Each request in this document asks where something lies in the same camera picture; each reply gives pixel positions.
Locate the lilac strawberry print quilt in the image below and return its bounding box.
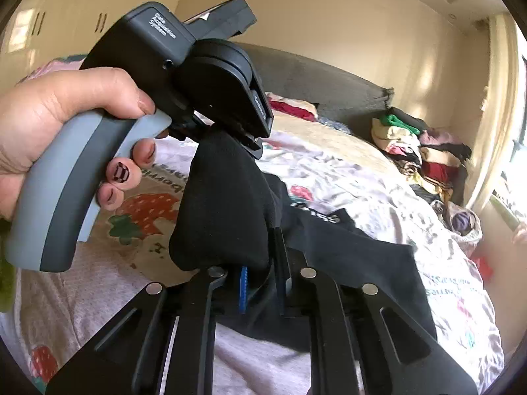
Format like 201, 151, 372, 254
0, 123, 505, 395

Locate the purple cloth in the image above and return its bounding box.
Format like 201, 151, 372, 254
447, 208, 483, 244

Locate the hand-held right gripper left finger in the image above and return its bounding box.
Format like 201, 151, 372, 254
45, 265, 250, 395

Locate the cream wardrobe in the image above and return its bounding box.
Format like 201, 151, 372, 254
0, 0, 194, 75

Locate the grey padded headboard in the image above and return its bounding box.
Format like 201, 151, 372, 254
235, 41, 394, 122

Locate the pile of folded clothes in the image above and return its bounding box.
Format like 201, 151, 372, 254
371, 107, 474, 215

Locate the beige bed sheet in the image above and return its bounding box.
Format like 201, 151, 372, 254
269, 111, 398, 173

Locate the cream window frame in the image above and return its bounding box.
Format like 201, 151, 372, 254
465, 12, 527, 231

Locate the blue patterned cloth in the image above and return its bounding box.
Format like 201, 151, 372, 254
318, 116, 352, 134

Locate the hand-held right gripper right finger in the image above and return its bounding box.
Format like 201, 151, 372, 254
272, 226, 478, 395

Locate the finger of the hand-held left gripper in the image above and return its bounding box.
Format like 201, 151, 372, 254
241, 132, 265, 161

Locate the red cloth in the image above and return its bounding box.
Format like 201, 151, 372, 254
267, 94, 319, 122

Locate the black and orange sweater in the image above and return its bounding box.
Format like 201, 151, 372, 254
169, 129, 437, 352

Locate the person's left hand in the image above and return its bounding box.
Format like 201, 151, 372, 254
0, 68, 169, 221

